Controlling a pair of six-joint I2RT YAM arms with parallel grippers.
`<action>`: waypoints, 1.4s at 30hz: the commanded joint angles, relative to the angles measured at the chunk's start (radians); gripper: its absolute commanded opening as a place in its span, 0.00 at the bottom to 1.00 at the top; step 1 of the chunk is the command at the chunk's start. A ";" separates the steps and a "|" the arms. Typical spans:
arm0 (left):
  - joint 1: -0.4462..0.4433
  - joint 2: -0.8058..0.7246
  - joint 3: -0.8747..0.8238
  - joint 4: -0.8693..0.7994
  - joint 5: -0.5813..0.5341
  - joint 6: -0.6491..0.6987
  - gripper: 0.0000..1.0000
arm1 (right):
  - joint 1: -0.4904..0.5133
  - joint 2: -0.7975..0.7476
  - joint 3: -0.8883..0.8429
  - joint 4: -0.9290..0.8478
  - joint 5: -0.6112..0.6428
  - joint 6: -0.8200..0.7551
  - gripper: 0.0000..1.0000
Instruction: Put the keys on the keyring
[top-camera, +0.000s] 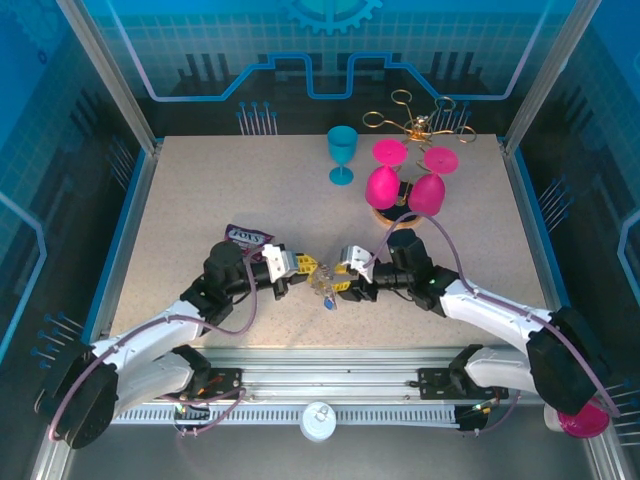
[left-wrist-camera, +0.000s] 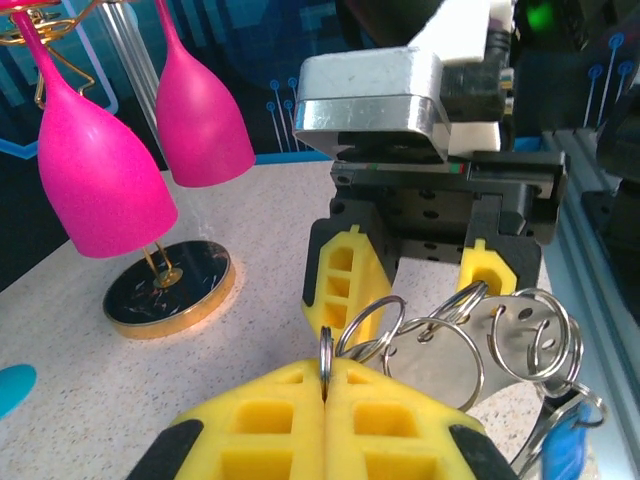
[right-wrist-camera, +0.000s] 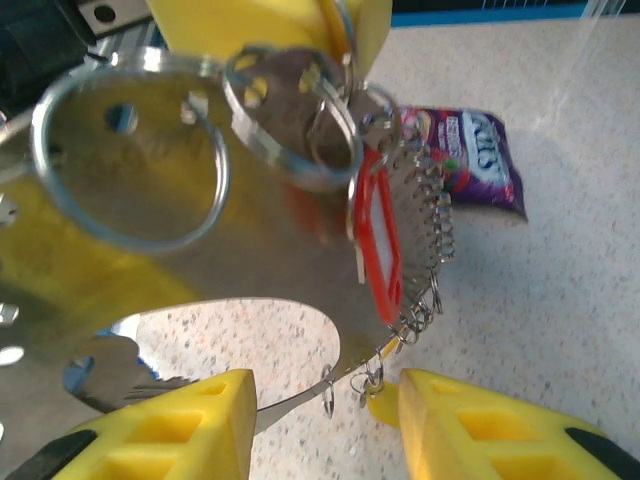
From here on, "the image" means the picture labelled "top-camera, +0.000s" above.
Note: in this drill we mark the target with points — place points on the aluminium frame post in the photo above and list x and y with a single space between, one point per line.
107 75
545 75

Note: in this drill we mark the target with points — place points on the pink plastic goblet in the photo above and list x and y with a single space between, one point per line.
382 187
430 197

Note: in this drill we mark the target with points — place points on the pink translucent plastic cup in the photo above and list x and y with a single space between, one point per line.
582 425

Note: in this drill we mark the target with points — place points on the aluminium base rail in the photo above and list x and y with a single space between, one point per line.
325 375

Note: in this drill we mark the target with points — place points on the white plastic cup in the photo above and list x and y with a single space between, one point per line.
551 419

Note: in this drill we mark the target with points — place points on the purple candy bag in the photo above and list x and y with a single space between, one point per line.
245 235

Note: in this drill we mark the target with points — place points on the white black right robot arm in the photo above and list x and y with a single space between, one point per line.
490 310

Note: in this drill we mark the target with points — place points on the key with blue tag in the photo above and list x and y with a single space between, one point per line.
328 304

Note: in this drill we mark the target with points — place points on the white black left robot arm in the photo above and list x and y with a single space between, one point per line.
150 335

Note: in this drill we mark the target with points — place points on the aluminium side rail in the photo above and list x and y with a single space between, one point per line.
132 220
529 220

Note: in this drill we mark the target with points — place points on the white round can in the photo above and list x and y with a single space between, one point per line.
317 425

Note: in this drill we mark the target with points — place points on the teal plastic goblet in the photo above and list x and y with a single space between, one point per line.
342 142

